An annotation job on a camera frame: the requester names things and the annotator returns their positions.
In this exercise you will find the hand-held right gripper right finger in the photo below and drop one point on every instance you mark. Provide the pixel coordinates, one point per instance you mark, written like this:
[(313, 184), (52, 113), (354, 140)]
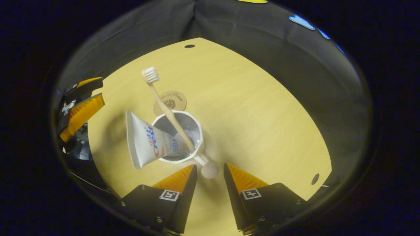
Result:
[(233, 196)]

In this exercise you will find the white toothpaste tube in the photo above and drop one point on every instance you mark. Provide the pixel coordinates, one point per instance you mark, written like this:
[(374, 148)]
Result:
[(141, 144)]

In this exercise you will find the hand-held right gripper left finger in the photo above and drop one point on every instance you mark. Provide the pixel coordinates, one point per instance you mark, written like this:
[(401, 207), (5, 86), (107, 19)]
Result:
[(187, 196)]

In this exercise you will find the black backdrop cloth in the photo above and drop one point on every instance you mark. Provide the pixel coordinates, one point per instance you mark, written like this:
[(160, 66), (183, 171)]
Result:
[(262, 49)]

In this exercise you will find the wooden toothbrush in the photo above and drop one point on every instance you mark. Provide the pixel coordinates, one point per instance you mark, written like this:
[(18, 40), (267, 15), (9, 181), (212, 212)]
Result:
[(151, 75)]

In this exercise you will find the round cork coaster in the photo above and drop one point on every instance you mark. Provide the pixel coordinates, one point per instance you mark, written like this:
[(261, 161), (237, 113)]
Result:
[(175, 98)]

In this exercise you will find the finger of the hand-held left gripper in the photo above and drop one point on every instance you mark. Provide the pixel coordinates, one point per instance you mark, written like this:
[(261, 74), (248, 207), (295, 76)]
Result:
[(87, 88), (83, 113)]

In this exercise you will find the wooden desktop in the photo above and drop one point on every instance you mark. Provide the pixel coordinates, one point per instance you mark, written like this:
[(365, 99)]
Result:
[(262, 131)]

